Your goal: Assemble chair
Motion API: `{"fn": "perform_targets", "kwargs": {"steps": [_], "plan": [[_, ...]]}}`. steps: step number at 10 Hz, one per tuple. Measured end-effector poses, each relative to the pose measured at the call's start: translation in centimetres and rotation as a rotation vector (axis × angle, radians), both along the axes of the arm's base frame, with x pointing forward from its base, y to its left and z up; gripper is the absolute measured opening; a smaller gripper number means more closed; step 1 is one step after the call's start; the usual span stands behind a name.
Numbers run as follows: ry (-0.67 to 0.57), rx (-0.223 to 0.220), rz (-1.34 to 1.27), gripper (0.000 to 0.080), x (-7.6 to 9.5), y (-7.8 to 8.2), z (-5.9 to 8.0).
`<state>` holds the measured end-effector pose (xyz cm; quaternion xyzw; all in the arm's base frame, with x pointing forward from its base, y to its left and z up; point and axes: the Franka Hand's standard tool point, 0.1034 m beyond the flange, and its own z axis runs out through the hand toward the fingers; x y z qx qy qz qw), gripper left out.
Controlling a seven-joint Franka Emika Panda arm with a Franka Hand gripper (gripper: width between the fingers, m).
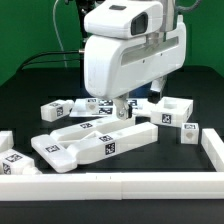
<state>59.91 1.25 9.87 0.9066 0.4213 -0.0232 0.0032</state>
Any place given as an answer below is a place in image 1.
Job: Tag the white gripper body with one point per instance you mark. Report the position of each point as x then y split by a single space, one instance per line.
114 67

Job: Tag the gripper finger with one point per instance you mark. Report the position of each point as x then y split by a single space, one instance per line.
158 84
122 107

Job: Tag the white chair seat piece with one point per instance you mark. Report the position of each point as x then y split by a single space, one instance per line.
173 112

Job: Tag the white cube nut with tag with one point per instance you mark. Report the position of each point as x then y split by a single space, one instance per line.
189 133

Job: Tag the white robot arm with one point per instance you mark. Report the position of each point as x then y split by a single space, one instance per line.
170 19

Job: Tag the white flat back plate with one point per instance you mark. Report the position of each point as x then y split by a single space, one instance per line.
107 108

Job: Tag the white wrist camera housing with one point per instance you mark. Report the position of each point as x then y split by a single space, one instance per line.
124 19

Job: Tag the white front fence rail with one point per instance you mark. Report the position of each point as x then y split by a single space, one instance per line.
112 186

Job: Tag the white fence rail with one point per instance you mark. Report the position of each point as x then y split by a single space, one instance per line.
6 140
112 186
214 147

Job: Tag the white right fence rail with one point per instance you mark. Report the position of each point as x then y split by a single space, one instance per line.
214 147

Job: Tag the white left fence rail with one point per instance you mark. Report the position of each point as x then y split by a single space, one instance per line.
6 140

